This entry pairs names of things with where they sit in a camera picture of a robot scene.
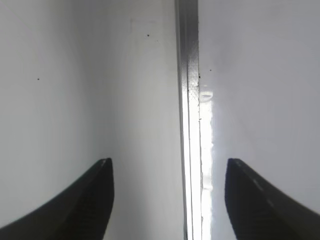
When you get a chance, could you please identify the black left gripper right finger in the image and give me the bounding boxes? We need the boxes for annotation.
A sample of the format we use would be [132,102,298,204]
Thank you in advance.
[224,158,320,240]

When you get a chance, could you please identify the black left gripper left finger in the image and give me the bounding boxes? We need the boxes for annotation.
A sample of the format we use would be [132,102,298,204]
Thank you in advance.
[0,158,114,240]

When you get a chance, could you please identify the white board with aluminium frame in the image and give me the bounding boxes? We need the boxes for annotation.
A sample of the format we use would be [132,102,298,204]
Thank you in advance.
[175,0,320,240]

